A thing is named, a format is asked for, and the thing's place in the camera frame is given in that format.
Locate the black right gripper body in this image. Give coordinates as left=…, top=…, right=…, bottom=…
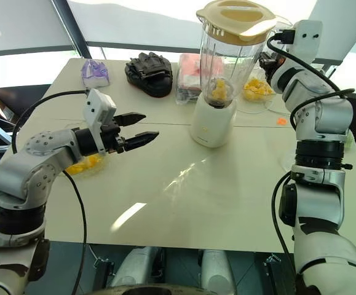
left=259, top=51, right=286, bottom=81

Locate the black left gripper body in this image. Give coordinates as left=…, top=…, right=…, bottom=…
left=101, top=117, right=127, bottom=154

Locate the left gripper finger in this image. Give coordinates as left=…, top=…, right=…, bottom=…
left=113, top=112, right=147, bottom=127
left=124, top=131, right=160, bottom=152

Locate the clear blender jar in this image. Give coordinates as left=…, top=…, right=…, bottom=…
left=198, top=17, right=268, bottom=111

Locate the cream blender lid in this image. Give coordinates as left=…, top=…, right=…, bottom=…
left=196, top=0, right=277, bottom=42

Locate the glass bowl with fruit pile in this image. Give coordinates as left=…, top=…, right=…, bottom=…
left=237, top=76, right=277, bottom=105

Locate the wavy glass bowl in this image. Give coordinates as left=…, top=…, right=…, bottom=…
left=62, top=153, right=108, bottom=179

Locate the black glove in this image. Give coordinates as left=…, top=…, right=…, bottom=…
left=124, top=52, right=174, bottom=98

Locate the purple and white bag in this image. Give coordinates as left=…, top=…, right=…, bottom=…
left=81, top=59, right=110, bottom=89

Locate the white blender base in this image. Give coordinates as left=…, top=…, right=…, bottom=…
left=189, top=92, right=239, bottom=149

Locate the pink plastic package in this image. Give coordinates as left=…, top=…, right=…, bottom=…
left=175, top=52, right=224, bottom=105

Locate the silver robot left leg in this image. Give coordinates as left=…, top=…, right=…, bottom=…
left=109, top=247, right=163, bottom=289

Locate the silver robot leg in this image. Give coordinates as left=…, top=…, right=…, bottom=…
left=109, top=247, right=163, bottom=289
left=200, top=249, right=237, bottom=295

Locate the silver robot right leg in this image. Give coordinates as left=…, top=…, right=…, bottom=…
left=200, top=249, right=237, bottom=295

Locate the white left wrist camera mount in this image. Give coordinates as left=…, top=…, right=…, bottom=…
left=83, top=88, right=117, bottom=154

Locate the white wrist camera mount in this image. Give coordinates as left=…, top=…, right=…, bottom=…
left=83, top=88, right=117, bottom=154
left=283, top=20, right=323, bottom=64

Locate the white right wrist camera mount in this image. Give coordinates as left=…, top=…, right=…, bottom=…
left=283, top=20, right=323, bottom=64

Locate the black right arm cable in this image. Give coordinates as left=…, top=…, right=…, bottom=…
left=266, top=28, right=356, bottom=256

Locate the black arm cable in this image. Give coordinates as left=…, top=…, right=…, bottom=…
left=266, top=28, right=356, bottom=256
left=10, top=88, right=91, bottom=295

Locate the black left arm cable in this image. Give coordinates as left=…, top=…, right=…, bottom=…
left=10, top=88, right=91, bottom=295

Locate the dark window frame post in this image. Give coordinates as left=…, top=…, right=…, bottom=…
left=50, top=0, right=89, bottom=59

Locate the black metal table bracket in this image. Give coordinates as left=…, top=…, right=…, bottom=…
left=263, top=253, right=282, bottom=268
left=93, top=258, right=114, bottom=295

